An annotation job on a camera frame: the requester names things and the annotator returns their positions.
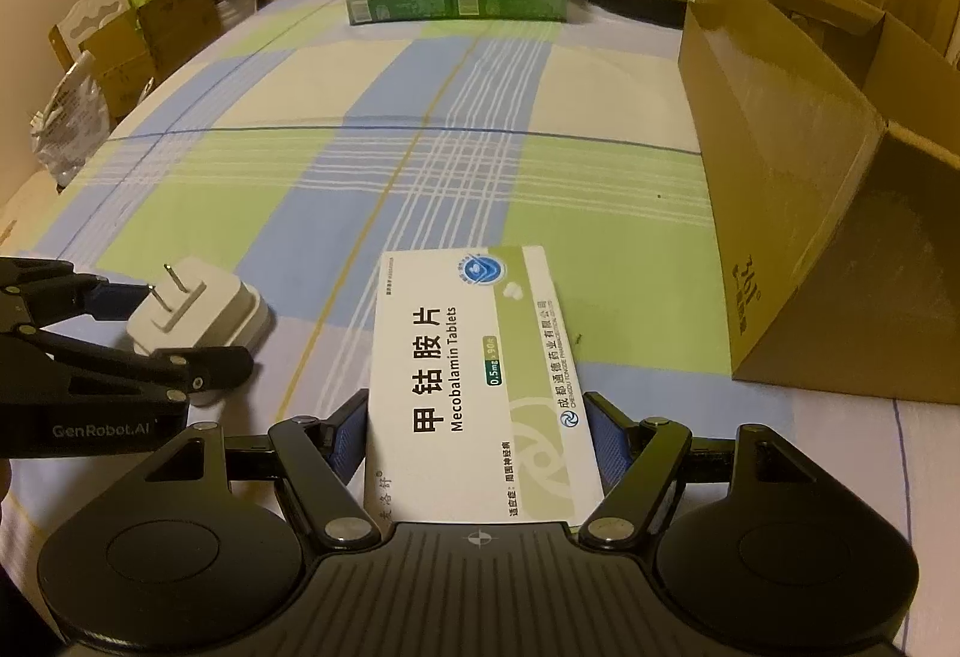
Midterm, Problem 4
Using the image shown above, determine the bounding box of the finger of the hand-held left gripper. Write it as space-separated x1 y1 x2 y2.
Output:
0 327 254 407
0 258 151 332

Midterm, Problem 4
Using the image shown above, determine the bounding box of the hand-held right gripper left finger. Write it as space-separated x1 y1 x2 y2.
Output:
142 391 383 549

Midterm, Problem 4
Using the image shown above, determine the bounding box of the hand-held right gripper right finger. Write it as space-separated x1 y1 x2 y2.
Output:
577 391 818 549

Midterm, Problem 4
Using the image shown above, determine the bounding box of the white power adapter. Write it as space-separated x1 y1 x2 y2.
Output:
125 256 270 407

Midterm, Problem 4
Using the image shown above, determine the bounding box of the white green medicine box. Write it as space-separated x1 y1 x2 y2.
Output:
362 244 605 527

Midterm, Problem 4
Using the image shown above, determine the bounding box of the low cardboard box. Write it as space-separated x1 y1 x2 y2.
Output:
81 19 160 119

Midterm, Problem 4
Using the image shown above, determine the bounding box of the tall cardboard box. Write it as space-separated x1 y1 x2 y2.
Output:
135 0 224 86

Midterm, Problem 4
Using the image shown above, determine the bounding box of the white carved chair back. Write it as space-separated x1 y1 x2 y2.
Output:
49 0 137 67

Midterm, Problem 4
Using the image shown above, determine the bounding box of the stack of white buckets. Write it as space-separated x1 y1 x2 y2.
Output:
214 0 265 37

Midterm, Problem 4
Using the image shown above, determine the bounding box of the checked tablecloth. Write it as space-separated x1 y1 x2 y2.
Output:
0 0 912 553

